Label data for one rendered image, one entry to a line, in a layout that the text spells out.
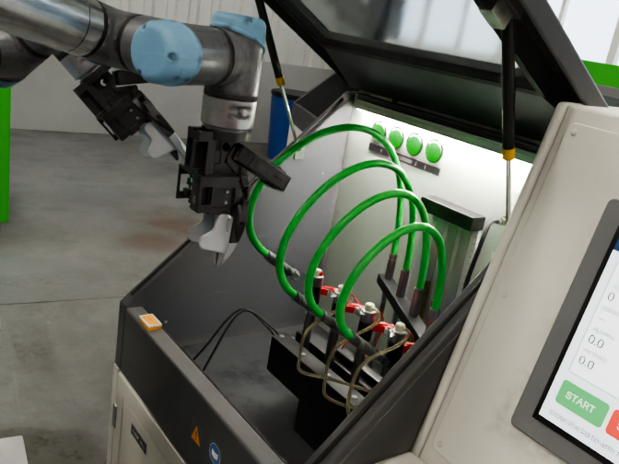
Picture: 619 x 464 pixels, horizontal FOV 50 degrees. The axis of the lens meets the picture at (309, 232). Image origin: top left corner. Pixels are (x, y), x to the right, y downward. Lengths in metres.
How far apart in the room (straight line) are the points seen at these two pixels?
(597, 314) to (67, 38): 0.75
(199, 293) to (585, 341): 0.91
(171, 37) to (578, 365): 0.66
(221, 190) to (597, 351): 0.55
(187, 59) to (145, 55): 0.05
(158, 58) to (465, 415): 0.67
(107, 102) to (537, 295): 0.75
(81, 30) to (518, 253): 0.67
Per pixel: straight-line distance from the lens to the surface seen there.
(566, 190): 1.01
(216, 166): 0.94
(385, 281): 1.43
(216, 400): 1.21
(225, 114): 0.91
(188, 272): 1.52
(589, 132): 1.01
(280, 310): 1.72
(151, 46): 0.82
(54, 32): 0.86
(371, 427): 1.04
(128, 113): 1.17
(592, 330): 0.95
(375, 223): 1.58
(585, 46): 5.92
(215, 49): 0.85
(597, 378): 0.95
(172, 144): 1.16
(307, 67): 8.54
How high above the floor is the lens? 1.61
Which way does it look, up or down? 18 degrees down
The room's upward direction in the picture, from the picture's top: 10 degrees clockwise
